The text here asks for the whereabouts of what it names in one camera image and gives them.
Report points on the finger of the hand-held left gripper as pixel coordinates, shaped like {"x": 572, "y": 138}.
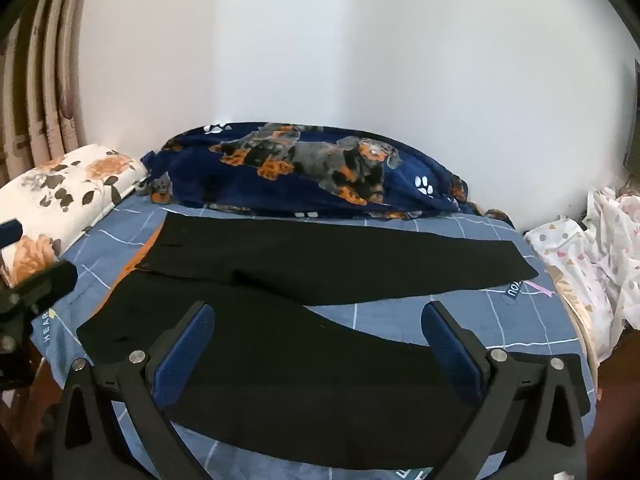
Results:
{"x": 10, "y": 232}
{"x": 52, "y": 282}

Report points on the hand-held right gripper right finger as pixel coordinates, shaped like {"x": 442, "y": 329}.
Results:
{"x": 452, "y": 355}

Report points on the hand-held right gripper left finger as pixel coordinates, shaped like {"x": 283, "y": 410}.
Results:
{"x": 185, "y": 355}

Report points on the black pants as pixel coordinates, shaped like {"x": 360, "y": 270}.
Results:
{"x": 300, "y": 360}

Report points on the white floral pillow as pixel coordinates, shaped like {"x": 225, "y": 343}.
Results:
{"x": 50, "y": 200}

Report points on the blue grid bedsheet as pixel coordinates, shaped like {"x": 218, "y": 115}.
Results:
{"x": 525, "y": 320}

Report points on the beige patterned curtain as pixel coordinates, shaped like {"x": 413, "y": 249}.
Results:
{"x": 40, "y": 85}

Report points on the white patterned cloth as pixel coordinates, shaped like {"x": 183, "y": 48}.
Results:
{"x": 575, "y": 255}

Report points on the navy dog print blanket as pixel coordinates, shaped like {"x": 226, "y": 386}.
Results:
{"x": 210, "y": 170}

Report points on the dark furniture edge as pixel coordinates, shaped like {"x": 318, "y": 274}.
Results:
{"x": 636, "y": 120}

